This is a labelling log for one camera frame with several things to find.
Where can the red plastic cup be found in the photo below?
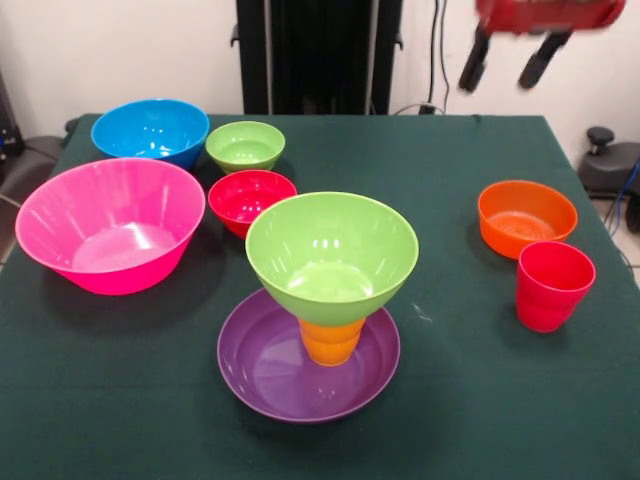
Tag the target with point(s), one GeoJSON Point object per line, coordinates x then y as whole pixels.
{"type": "Point", "coordinates": [550, 300]}

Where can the large green plastic bowl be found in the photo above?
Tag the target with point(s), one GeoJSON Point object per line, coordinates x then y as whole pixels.
{"type": "Point", "coordinates": [330, 235]}

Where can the small red plastic bowl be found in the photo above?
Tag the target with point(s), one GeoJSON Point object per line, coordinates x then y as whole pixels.
{"type": "Point", "coordinates": [240, 200]}

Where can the black pedestal leg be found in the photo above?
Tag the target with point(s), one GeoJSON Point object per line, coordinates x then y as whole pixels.
{"type": "Point", "coordinates": [610, 170]}
{"type": "Point", "coordinates": [30, 165]}

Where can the orange plastic cup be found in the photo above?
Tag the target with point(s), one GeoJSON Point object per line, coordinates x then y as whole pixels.
{"type": "Point", "coordinates": [330, 345]}

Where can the blue plastic bowl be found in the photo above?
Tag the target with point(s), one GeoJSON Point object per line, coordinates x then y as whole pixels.
{"type": "Point", "coordinates": [150, 125]}

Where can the small green plastic bowl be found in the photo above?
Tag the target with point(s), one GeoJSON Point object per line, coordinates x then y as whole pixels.
{"type": "Point", "coordinates": [245, 145]}

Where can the orange plastic bowl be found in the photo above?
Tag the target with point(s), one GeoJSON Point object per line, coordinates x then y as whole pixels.
{"type": "Point", "coordinates": [525, 215]}

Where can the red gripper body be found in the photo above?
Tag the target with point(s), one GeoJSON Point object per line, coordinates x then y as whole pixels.
{"type": "Point", "coordinates": [550, 15]}

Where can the purple plastic bowl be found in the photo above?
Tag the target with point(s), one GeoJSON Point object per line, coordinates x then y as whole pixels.
{"type": "Point", "coordinates": [270, 375]}

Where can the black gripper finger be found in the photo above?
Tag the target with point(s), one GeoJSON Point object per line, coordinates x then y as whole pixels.
{"type": "Point", "coordinates": [475, 65]}
{"type": "Point", "coordinates": [542, 62]}

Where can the large pink plastic bowl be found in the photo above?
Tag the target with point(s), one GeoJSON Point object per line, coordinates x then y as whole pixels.
{"type": "Point", "coordinates": [125, 200]}

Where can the dark green table cloth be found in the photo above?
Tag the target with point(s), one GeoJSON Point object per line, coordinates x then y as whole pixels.
{"type": "Point", "coordinates": [320, 450]}

